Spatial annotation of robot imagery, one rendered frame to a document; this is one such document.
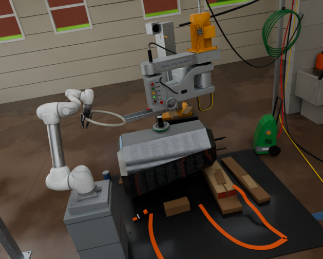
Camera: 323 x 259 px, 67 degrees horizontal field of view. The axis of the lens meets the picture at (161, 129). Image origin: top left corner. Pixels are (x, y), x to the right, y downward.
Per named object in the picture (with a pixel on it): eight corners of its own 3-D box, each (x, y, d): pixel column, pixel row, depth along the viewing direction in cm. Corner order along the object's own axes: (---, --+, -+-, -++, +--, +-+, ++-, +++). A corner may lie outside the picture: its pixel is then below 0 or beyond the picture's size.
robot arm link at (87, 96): (94, 103, 269) (82, 100, 268) (96, 89, 264) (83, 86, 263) (91, 105, 259) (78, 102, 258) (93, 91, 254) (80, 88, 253)
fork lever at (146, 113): (172, 105, 321) (172, 102, 319) (179, 110, 305) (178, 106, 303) (121, 118, 302) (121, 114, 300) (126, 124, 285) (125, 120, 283)
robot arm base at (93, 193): (102, 196, 216) (101, 190, 213) (76, 202, 211) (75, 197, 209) (101, 184, 232) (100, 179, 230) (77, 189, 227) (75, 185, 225)
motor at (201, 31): (206, 46, 311) (204, 11, 293) (220, 48, 285) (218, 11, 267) (186, 50, 304) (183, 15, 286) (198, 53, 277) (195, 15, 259)
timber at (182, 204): (166, 217, 294) (165, 209, 289) (164, 209, 305) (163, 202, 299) (190, 210, 298) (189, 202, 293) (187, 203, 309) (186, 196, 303)
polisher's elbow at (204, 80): (193, 87, 318) (192, 72, 309) (203, 82, 328) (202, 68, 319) (204, 89, 304) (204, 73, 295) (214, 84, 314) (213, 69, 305)
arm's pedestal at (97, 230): (134, 272, 240) (115, 213, 203) (82, 284, 236) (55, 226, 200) (132, 231, 284) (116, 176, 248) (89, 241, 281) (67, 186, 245)
